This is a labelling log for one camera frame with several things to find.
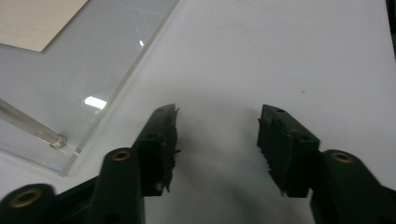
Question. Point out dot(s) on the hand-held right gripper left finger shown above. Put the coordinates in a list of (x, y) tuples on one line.
[(155, 149)]

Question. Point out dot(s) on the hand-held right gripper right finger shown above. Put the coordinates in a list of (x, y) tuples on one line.
[(289, 155)]

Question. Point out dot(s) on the clear acrylic photo frame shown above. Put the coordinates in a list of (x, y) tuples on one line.
[(93, 62)]

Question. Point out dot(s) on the clear frame support rod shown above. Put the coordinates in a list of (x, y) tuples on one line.
[(31, 126)]

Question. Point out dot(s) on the photo print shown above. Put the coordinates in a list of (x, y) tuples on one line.
[(31, 21)]

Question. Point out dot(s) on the white table cover sheet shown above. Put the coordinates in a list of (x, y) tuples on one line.
[(280, 62)]

